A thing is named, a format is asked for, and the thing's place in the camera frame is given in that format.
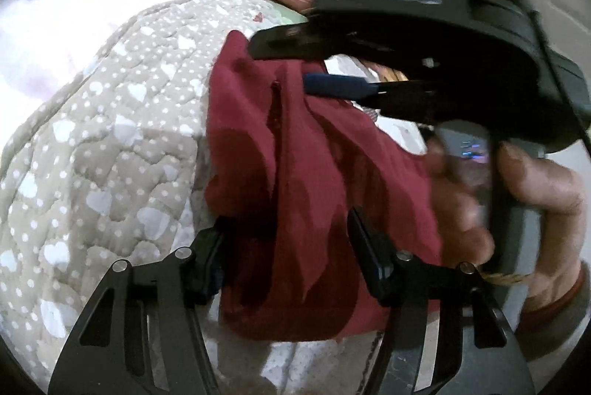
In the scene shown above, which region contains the person's right forearm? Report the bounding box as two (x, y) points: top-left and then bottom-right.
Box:
(522, 261), (591, 363)

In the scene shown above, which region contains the tan cord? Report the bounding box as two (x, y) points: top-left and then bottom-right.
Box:
(480, 270), (532, 287)

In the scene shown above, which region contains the dark red garment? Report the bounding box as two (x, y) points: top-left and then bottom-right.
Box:
(203, 29), (446, 343)

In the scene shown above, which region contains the person's right hand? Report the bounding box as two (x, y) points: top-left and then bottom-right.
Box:
(425, 141), (587, 303)

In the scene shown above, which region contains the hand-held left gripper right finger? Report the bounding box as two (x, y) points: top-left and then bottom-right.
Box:
(347, 208), (536, 395)

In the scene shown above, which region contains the heart print quilt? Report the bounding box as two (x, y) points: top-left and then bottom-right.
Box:
(0, 0), (444, 395)

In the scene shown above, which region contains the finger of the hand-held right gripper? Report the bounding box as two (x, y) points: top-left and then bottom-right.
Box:
(247, 17), (416, 64)
(302, 73), (438, 124)

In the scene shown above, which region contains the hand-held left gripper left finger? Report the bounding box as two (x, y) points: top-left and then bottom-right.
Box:
(47, 217), (227, 395)

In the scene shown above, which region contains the black cable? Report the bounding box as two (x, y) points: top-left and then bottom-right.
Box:
(522, 0), (591, 132)

